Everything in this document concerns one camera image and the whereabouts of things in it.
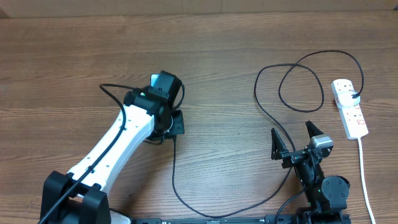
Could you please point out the blue Galaxy smartphone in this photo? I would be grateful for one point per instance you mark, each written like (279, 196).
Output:
(153, 79)

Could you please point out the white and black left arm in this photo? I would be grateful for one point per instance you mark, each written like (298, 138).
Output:
(147, 114)

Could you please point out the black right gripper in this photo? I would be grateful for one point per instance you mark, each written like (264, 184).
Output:
(290, 157)

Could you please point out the white charger plug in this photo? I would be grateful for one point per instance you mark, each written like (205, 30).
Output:
(346, 99)

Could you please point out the white power strip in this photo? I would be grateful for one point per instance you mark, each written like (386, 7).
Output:
(352, 117)

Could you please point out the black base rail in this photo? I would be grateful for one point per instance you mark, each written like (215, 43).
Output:
(205, 220)

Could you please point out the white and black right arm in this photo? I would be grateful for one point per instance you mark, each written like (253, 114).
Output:
(326, 196)

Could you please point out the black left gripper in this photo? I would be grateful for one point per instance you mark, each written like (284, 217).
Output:
(178, 127)

